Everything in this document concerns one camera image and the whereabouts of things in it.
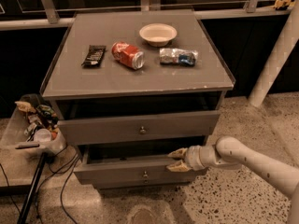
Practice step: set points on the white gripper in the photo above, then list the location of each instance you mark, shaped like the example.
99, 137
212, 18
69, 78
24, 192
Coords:
192, 158

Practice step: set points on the grey drawer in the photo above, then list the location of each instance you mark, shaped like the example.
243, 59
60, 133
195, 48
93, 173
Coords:
131, 169
138, 128
140, 183

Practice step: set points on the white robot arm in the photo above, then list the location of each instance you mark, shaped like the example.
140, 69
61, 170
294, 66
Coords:
230, 152

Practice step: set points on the grey top drawer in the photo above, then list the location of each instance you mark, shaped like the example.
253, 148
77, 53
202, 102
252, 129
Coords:
138, 128

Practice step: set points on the grey bottom drawer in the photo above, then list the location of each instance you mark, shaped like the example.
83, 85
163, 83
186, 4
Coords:
140, 183

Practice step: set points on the grey drawer cabinet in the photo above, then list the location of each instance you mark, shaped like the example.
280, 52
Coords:
114, 90

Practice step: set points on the crumpled silver chip bag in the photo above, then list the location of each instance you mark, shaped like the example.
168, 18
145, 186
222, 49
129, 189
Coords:
178, 57

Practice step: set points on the red soda can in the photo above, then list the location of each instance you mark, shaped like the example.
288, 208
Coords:
128, 55

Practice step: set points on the white paper bowl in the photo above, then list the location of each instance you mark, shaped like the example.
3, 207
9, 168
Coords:
158, 34

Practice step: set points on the black candy bar wrapper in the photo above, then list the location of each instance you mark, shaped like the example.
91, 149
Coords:
94, 57

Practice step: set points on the white cup in bin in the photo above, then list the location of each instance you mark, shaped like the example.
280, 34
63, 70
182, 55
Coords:
42, 135

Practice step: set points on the clear plastic trash bin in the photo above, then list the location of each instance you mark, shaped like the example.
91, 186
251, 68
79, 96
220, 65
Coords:
31, 114

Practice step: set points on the black tripod leg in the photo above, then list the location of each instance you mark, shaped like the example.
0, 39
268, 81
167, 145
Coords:
32, 190

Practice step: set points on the white diagonal pole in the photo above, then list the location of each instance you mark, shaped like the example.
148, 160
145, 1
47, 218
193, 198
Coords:
287, 40

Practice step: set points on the metal railing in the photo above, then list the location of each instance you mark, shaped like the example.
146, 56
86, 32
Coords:
36, 14

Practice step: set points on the yellow clamp on rail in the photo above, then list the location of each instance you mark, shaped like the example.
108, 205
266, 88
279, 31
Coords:
282, 4

